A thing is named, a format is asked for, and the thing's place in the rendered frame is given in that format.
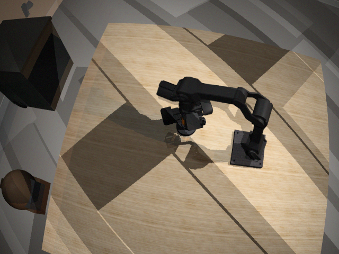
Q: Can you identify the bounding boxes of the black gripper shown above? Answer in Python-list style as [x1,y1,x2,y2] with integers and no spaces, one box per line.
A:
[160,99,213,125]

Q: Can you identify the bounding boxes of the dark grey round pedestal with shaft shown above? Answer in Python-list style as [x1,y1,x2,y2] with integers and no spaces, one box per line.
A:
[176,122,196,137]

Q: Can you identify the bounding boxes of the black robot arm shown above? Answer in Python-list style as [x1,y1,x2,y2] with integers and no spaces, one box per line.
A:
[156,76,273,162]

